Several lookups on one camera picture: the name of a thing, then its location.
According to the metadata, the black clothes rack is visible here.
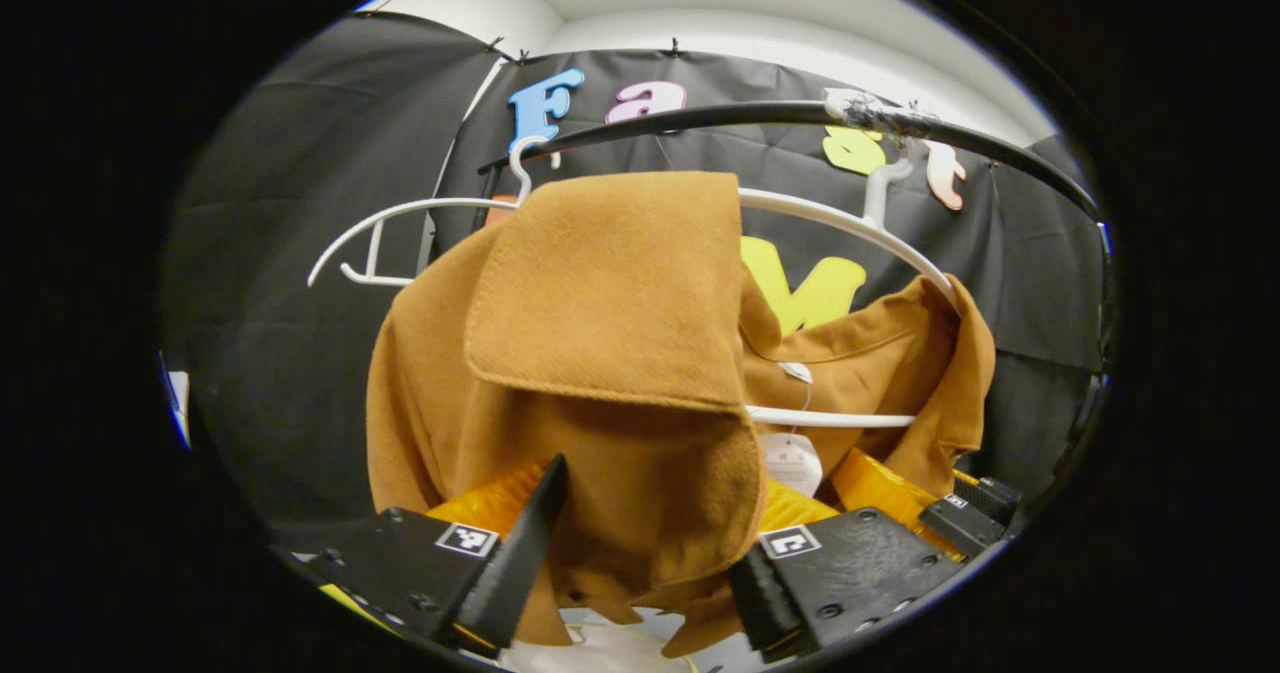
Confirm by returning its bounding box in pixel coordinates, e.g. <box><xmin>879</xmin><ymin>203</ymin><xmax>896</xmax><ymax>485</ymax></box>
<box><xmin>478</xmin><ymin>88</ymin><xmax>1106</xmax><ymax>224</ymax></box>

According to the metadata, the white laundry hamper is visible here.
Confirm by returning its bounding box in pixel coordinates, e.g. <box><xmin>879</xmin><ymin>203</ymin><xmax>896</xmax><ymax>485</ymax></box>
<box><xmin>498</xmin><ymin>608</ymin><xmax>701</xmax><ymax>673</ymax></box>

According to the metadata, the bare white plastic hanger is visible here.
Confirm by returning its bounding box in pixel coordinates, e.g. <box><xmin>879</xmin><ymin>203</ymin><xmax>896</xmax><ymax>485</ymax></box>
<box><xmin>306</xmin><ymin>135</ymin><xmax>561</xmax><ymax>289</ymax></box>

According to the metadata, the white plastic clothes hanger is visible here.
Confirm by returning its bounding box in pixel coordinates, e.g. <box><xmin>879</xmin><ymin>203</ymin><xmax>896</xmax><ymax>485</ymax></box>
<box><xmin>738</xmin><ymin>158</ymin><xmax>963</xmax><ymax>430</ymax></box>

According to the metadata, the brown shirt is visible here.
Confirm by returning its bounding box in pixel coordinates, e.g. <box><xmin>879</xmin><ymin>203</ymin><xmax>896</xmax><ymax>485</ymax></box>
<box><xmin>365</xmin><ymin>171</ymin><xmax>998</xmax><ymax>659</ymax></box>

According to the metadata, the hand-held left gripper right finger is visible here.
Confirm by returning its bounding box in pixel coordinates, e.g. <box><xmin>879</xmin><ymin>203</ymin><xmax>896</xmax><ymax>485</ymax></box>
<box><xmin>725</xmin><ymin>478</ymin><xmax>969</xmax><ymax>664</ymax></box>

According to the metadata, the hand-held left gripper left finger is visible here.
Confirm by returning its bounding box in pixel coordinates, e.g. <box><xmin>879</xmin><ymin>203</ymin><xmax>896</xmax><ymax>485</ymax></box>
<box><xmin>305</xmin><ymin>451</ymin><xmax>571</xmax><ymax>654</ymax></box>

